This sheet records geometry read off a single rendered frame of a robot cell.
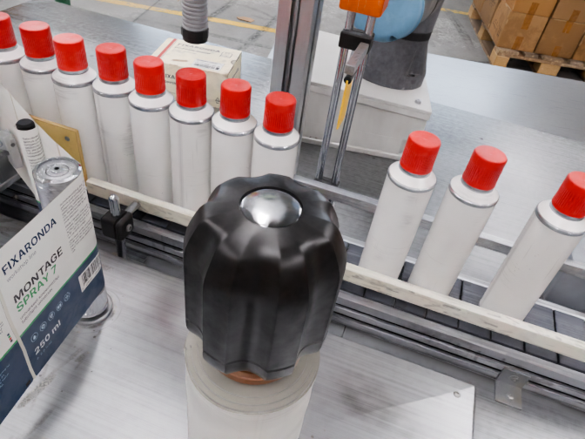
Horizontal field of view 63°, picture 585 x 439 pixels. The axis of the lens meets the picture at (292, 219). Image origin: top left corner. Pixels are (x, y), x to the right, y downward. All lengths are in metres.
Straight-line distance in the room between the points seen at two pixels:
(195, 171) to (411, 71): 0.51
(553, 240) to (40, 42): 0.60
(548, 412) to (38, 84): 0.72
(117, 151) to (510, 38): 3.57
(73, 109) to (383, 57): 0.54
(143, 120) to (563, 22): 3.68
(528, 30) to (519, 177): 3.03
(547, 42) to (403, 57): 3.19
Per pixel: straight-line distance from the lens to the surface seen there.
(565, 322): 0.69
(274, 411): 0.29
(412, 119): 0.90
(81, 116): 0.65
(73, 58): 0.63
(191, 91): 0.55
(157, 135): 0.59
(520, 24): 3.98
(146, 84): 0.57
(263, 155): 0.53
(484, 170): 0.50
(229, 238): 0.21
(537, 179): 1.04
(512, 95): 1.36
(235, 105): 0.53
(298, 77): 0.65
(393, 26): 0.77
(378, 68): 0.93
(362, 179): 0.86
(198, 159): 0.58
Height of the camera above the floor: 1.32
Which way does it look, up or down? 41 degrees down
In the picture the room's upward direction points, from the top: 9 degrees clockwise
